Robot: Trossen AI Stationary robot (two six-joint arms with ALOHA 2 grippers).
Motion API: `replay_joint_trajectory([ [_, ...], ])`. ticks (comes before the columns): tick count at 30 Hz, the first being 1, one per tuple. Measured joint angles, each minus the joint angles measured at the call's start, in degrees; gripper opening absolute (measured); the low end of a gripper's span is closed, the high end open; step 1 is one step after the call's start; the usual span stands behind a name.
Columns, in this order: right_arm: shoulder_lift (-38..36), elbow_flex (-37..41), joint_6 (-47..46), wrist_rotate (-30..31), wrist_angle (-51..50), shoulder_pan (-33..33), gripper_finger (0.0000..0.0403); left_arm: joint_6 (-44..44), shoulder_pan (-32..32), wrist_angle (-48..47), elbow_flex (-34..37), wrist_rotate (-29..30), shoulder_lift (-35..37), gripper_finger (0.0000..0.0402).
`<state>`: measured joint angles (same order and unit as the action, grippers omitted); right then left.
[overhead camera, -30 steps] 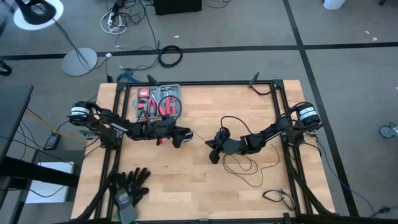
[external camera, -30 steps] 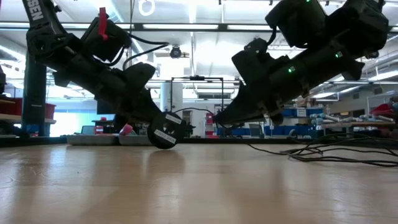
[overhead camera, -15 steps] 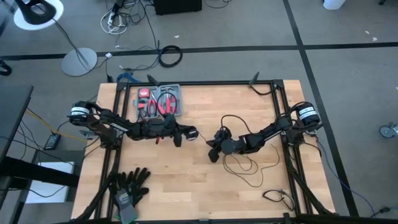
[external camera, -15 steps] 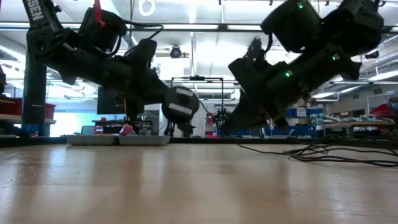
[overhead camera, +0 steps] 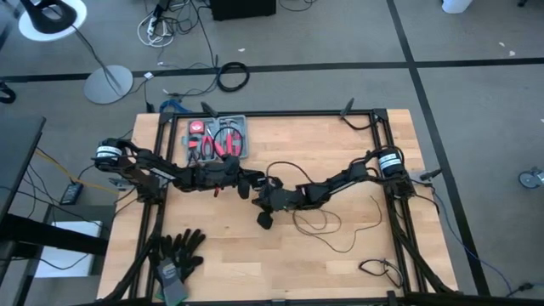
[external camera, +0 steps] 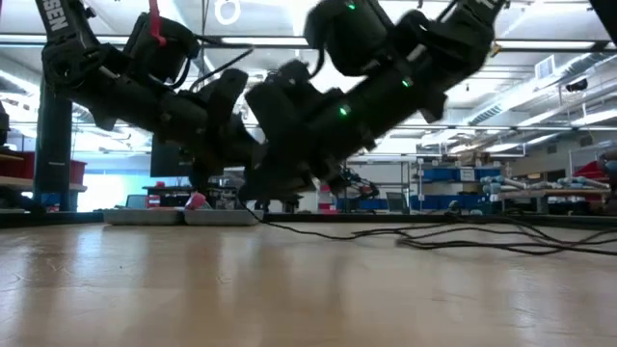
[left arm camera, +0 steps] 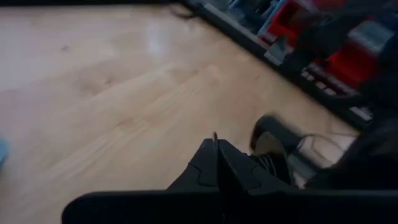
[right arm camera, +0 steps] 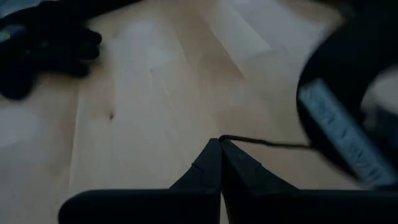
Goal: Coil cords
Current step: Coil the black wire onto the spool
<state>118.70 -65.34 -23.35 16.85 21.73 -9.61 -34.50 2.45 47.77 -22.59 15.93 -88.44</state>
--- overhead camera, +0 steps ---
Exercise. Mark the small red tool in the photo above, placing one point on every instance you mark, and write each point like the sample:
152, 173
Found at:
193, 142

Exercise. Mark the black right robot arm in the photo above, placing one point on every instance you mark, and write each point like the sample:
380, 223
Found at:
353, 174

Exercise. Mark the black power adapter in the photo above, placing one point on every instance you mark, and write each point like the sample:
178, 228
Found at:
71, 193

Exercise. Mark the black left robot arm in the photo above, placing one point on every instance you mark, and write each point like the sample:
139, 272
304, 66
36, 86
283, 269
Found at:
140, 163

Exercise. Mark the grey caster wheel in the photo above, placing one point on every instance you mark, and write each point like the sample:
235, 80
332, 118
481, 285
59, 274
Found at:
531, 178

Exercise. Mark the black frame clamp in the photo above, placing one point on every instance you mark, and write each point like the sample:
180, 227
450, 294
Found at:
348, 107
209, 109

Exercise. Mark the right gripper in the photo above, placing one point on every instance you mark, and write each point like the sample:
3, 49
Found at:
304, 197

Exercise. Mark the steel hammer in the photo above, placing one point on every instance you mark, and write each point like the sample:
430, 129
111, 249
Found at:
230, 123

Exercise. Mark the white box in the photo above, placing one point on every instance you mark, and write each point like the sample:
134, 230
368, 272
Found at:
64, 259

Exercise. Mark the white container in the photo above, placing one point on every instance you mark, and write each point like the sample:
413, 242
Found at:
457, 5

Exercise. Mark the white power strip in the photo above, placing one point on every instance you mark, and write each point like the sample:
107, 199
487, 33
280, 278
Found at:
151, 27

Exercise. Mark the black aluminium table frame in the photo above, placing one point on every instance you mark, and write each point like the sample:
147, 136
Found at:
272, 114

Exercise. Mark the black desk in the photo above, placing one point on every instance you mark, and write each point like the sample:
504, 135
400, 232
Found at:
17, 161

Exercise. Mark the grey plastic tool case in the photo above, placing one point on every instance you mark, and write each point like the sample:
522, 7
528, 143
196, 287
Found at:
244, 127

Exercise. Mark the red ribbon tag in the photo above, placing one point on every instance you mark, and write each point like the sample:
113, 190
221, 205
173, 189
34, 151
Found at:
217, 192

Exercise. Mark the black work glove grey cuff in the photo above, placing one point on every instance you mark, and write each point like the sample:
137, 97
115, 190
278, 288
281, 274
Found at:
187, 246
159, 255

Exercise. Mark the black box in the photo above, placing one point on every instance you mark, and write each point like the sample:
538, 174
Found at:
242, 9

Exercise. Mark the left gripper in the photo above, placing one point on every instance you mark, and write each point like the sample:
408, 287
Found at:
212, 176

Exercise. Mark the red tape measure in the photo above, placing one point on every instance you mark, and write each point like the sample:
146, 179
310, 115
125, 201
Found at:
196, 127

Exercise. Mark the red bit holder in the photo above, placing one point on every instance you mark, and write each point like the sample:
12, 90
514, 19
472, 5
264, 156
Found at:
236, 143

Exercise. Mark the black floor plug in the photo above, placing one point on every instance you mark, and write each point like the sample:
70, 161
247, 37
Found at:
525, 287

